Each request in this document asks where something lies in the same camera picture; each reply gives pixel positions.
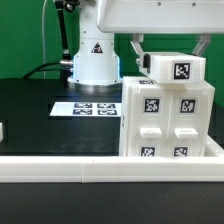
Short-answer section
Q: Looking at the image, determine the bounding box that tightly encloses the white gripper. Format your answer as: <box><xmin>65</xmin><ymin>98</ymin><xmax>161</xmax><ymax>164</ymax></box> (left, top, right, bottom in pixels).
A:
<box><xmin>97</xmin><ymin>0</ymin><xmax>224</xmax><ymax>72</ymax></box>

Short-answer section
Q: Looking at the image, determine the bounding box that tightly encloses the white cabinet top block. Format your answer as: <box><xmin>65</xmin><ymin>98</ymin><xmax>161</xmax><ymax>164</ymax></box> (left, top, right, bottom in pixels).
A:
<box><xmin>139</xmin><ymin>52</ymin><xmax>206</xmax><ymax>84</ymax></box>

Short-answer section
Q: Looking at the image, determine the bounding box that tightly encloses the white cabinet body box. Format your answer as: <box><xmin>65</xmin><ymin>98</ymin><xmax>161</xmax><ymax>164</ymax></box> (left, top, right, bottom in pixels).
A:
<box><xmin>119</xmin><ymin>77</ymin><xmax>214</xmax><ymax>157</ymax></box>

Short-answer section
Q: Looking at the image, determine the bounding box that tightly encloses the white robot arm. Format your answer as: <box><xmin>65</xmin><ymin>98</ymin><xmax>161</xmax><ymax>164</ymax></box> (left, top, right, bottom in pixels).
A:
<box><xmin>69</xmin><ymin>0</ymin><xmax>224</xmax><ymax>87</ymax></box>

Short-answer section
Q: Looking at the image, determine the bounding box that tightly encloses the white L-shaped obstacle wall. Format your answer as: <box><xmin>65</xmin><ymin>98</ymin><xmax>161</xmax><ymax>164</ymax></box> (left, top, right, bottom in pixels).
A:
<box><xmin>0</xmin><ymin>121</ymin><xmax>224</xmax><ymax>184</ymax></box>

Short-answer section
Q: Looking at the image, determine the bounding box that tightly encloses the white marker base plate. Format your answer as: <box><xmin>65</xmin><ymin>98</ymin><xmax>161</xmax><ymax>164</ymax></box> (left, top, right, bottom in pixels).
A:
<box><xmin>50</xmin><ymin>102</ymin><xmax>121</xmax><ymax>117</ymax></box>

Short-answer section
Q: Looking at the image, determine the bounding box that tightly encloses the white thin cable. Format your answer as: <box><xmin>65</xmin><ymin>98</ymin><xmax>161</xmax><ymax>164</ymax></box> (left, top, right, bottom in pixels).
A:
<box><xmin>41</xmin><ymin>0</ymin><xmax>48</xmax><ymax>80</ymax></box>

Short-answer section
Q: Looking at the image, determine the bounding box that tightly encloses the black cable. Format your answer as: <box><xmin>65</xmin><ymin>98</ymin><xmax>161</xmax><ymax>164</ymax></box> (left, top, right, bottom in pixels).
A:
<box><xmin>22</xmin><ymin>60</ymin><xmax>74</xmax><ymax>80</ymax></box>

